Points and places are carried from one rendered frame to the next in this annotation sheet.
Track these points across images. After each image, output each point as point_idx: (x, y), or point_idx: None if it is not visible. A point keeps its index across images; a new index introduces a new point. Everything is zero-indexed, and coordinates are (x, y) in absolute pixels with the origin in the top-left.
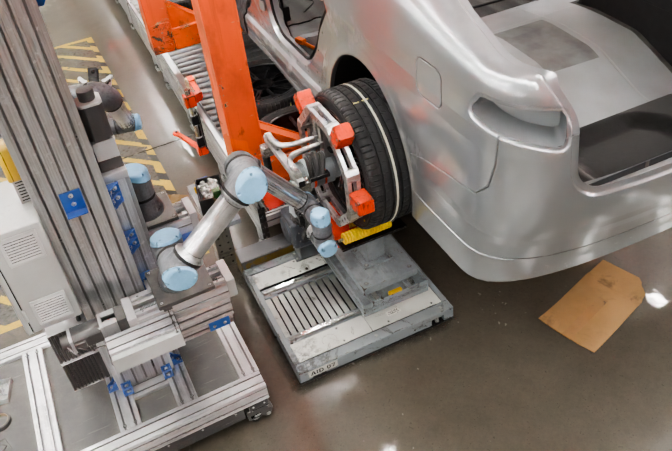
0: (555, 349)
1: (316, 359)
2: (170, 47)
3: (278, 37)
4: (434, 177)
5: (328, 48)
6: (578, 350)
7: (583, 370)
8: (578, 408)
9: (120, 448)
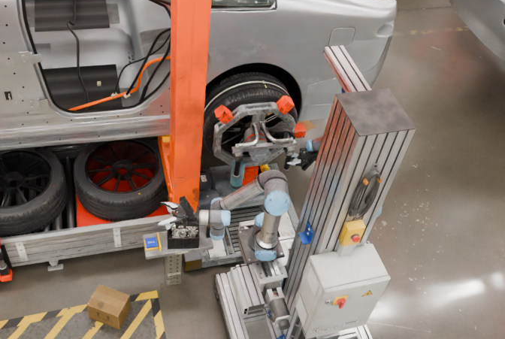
0: (308, 139)
1: None
2: None
3: (70, 117)
4: (332, 84)
5: None
6: (311, 131)
7: (323, 134)
8: None
9: (368, 335)
